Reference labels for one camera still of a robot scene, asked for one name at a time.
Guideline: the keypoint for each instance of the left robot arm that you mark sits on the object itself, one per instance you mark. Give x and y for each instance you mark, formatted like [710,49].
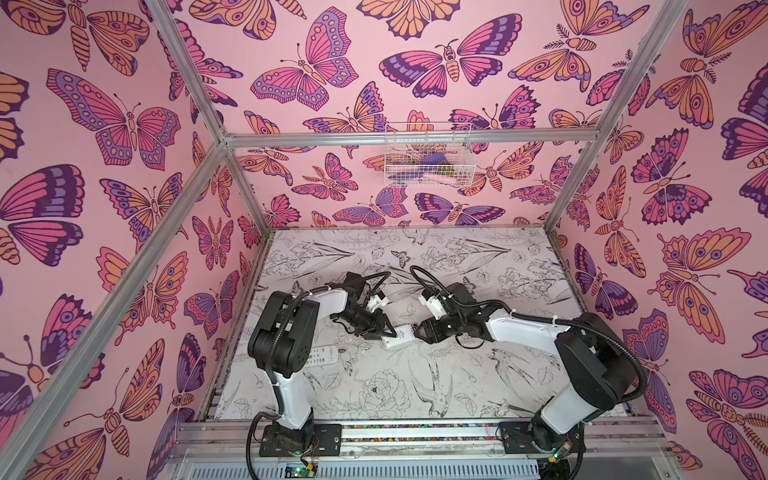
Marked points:
[282,340]

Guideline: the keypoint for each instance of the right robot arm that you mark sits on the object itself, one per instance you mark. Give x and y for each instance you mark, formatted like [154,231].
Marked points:
[602,371]

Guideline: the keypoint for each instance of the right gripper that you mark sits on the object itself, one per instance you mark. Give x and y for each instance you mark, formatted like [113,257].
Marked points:
[429,327]

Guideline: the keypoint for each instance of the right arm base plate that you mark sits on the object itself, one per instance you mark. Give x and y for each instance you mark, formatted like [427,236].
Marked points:
[522,437]

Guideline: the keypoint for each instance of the white remote control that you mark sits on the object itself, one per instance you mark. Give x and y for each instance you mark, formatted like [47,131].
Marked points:
[404,336]
[322,356]

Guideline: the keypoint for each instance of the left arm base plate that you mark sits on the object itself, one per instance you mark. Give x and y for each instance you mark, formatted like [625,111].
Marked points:
[319,440]

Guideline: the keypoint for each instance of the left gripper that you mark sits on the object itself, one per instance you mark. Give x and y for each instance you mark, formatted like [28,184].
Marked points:
[377,329]

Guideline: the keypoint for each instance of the white wire basket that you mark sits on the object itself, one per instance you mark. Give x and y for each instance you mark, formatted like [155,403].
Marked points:
[424,157]

